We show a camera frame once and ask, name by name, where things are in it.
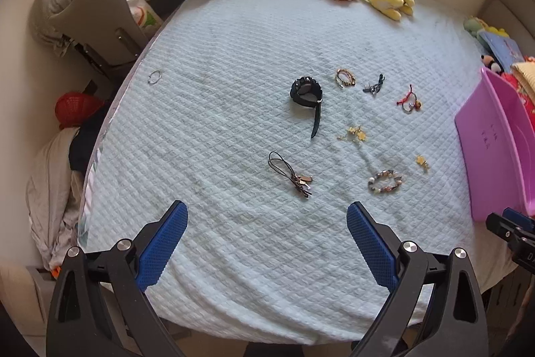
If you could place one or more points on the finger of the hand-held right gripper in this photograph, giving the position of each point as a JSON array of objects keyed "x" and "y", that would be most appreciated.
[
  {"x": 518, "y": 217},
  {"x": 499, "y": 225}
]

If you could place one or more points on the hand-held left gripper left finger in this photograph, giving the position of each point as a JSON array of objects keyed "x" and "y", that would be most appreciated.
[{"x": 161, "y": 244}]

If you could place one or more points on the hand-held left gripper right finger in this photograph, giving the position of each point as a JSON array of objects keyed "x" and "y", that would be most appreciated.
[{"x": 372, "y": 244}]

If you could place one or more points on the pink plastic bin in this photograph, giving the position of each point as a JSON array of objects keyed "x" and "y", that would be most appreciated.
[{"x": 493, "y": 139}]

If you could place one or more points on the black sport wristwatch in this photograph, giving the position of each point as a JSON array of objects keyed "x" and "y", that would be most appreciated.
[{"x": 307, "y": 91}]

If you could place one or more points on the pile of light clothes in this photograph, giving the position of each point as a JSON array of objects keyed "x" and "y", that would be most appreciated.
[{"x": 52, "y": 189}]

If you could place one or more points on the light blue quilted bedspread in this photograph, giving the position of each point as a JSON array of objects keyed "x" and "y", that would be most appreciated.
[{"x": 234, "y": 122}]

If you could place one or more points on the panda plush toy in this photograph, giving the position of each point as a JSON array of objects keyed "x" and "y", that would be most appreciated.
[{"x": 492, "y": 63}]

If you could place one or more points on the red mesh basket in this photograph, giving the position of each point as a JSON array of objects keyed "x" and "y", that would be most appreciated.
[{"x": 77, "y": 108}]

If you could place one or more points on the blue printed pillow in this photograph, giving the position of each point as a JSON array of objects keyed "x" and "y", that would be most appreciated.
[{"x": 503, "y": 49}]

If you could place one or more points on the green plush toy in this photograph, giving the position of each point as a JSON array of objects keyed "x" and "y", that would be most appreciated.
[{"x": 476, "y": 26}]

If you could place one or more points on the grey padded headboard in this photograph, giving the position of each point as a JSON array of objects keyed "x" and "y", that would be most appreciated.
[{"x": 508, "y": 1}]

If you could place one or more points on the grey chair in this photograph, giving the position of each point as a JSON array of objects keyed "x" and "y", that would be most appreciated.
[{"x": 104, "y": 26}]

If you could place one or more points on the white plastic bag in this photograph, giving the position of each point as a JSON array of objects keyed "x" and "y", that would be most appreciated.
[{"x": 140, "y": 3}]

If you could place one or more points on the grey cloth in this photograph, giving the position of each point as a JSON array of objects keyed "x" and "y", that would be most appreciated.
[{"x": 48, "y": 12}]

